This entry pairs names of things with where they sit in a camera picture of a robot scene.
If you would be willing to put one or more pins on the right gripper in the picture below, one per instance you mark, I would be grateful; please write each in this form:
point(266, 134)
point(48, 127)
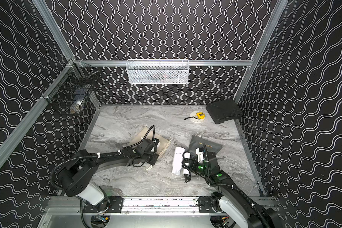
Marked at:
point(191, 166)

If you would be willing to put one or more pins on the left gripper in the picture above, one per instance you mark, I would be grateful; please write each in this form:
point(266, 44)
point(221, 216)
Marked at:
point(153, 155)

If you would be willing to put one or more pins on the dark grey hair dryer bag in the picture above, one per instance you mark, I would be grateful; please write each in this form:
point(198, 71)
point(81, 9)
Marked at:
point(198, 142)

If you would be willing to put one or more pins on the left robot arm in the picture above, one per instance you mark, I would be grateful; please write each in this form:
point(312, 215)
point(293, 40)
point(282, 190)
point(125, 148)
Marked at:
point(74, 175)

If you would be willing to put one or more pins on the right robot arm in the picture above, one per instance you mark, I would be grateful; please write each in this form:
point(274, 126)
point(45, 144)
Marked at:
point(229, 198)

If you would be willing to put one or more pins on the yellow tape measure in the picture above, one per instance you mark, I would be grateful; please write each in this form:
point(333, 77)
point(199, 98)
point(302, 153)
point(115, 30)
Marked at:
point(200, 115)

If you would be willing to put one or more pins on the white round coaster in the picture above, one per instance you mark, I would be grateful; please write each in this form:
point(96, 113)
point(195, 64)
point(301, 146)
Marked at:
point(194, 119)

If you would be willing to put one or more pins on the black hard case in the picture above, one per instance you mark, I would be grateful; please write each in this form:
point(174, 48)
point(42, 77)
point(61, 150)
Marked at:
point(224, 110)

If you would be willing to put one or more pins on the item in black basket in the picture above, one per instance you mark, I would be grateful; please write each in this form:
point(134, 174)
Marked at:
point(77, 106)

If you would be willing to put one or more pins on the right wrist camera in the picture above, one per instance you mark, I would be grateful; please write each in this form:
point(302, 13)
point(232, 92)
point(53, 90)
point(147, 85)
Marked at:
point(200, 153)

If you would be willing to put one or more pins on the white mesh wall basket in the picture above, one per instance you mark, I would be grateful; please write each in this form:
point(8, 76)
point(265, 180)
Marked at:
point(158, 71)

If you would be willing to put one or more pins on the black wire wall basket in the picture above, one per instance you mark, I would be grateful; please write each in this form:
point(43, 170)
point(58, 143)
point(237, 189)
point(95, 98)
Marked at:
point(78, 82)

